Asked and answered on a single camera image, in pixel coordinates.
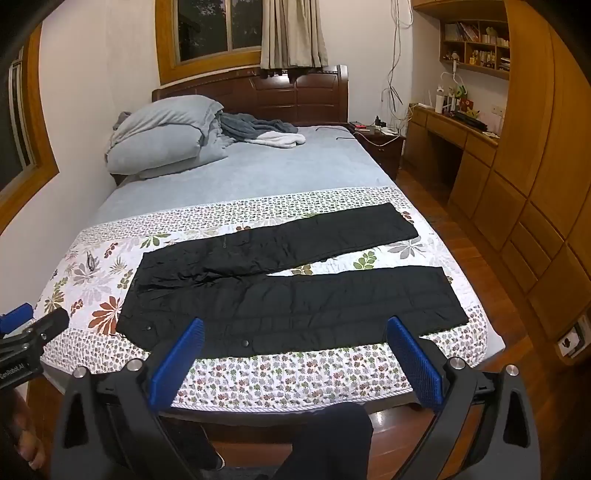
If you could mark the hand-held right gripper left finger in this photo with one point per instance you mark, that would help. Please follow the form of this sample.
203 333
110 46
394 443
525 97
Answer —
181 354

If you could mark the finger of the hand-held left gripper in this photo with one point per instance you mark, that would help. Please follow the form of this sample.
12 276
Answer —
48 325
16 316

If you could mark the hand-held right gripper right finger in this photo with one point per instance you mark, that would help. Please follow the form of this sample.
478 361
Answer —
410 362

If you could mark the black pants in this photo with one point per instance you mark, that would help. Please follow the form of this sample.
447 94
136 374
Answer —
295 304

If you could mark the person's left hand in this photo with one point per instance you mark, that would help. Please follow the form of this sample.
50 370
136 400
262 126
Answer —
18 434

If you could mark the white floral quilt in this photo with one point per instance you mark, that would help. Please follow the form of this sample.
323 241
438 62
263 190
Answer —
92 295

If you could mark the black hair clip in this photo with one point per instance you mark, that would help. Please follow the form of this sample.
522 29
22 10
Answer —
91 264

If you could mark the person's left leg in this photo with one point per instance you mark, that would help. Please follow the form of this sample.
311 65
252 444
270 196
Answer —
198 438

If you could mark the person's leg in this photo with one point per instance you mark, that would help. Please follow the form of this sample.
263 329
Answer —
323 443
198 438

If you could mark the person's right leg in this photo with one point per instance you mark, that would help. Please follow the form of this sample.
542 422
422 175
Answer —
323 443

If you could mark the wooden framed window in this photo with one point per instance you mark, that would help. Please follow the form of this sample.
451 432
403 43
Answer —
18 138
207 27

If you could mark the white pillow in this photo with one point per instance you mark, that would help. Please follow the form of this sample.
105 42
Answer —
161 170

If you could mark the grey pillow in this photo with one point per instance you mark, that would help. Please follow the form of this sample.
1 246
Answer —
157 154

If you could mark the wooden nightstand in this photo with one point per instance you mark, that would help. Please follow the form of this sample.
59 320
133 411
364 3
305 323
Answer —
388 154

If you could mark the wooden bed with grey sheet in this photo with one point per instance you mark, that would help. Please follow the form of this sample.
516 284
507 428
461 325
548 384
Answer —
300 170

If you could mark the white paper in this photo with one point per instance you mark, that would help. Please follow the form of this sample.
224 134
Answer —
390 131

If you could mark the grey white fleece blanket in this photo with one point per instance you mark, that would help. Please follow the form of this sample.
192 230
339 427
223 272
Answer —
263 131

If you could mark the wooden desk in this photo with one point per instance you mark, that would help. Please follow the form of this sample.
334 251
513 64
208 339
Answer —
450 127

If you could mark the red black box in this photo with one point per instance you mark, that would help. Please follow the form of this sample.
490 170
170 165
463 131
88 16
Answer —
358 125

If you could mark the black flat device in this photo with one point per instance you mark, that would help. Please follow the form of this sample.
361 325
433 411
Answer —
468 121

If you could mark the white bottle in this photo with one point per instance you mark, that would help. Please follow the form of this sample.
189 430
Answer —
439 101

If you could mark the colourful desk ornament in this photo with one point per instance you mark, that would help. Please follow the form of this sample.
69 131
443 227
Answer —
466 104

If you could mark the wooden built-in wardrobe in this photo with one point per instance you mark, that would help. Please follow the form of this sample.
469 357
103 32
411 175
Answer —
554 138

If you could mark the wooden headboard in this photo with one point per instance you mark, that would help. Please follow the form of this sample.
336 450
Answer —
314 97

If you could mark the wooden bookshelf with books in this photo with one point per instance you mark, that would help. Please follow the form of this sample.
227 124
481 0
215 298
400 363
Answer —
466 42

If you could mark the beige curtain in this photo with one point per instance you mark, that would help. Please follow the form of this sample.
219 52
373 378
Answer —
291 32

